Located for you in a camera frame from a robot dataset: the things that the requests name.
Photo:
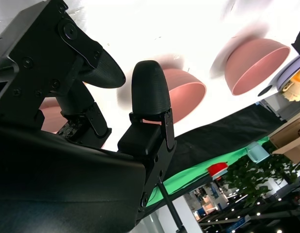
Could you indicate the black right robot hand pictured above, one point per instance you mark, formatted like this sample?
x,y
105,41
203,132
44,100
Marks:
x,y
55,182

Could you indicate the pink plastic bowl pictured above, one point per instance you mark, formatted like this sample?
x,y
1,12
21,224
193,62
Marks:
x,y
256,65
48,119
186,97

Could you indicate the purple round object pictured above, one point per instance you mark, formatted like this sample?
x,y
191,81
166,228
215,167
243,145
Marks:
x,y
289,70

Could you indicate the orange and cream object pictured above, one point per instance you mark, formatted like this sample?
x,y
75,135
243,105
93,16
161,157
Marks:
x,y
295,91

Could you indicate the brown cardboard box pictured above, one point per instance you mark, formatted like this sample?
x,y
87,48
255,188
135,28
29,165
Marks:
x,y
289,136

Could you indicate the light blue cup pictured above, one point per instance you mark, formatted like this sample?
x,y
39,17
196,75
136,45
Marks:
x,y
258,151

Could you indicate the black cloth backdrop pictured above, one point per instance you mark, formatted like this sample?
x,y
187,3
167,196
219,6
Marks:
x,y
225,136

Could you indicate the green cloth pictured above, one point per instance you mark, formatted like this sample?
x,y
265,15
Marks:
x,y
186,172

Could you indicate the green leafy plant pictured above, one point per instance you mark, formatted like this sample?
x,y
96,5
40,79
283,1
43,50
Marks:
x,y
256,177

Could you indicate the red round object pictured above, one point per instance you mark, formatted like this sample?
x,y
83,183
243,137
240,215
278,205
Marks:
x,y
216,168

